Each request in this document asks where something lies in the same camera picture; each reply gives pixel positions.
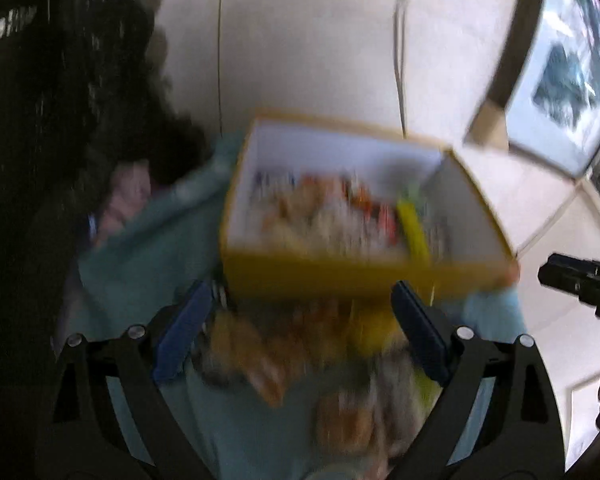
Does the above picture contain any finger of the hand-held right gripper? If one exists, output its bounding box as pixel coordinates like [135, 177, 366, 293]
[537, 253, 600, 321]

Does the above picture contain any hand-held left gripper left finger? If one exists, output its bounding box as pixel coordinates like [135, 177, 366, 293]
[35, 279, 215, 480]

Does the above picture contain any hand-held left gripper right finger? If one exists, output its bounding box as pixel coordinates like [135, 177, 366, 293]
[391, 281, 566, 480]

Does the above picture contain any clear pastry packet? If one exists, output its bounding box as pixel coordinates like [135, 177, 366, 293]
[207, 309, 262, 363]

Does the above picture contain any yellow bread packet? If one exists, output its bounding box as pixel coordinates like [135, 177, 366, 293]
[347, 305, 407, 354]

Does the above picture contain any green candy packet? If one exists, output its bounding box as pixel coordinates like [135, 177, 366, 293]
[410, 364, 442, 412]

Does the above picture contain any yellow cardboard box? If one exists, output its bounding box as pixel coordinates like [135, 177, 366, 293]
[218, 112, 521, 307]

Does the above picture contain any yellow stick packet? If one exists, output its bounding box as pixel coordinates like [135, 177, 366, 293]
[396, 199, 432, 262]

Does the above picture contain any red snack packet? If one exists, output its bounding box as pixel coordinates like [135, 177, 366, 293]
[349, 179, 399, 242]

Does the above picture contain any cream cabinet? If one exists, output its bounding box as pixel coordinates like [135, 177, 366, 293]
[545, 185, 600, 466]

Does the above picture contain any teal printed tablecloth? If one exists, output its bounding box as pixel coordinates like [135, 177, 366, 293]
[55, 132, 528, 480]

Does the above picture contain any pink patterned cloth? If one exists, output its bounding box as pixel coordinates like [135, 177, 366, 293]
[91, 159, 154, 247]

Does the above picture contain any framed lotus painting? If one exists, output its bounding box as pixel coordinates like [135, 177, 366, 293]
[462, 0, 600, 179]

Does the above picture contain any grey power cable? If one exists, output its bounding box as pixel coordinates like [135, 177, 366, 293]
[393, 0, 412, 137]

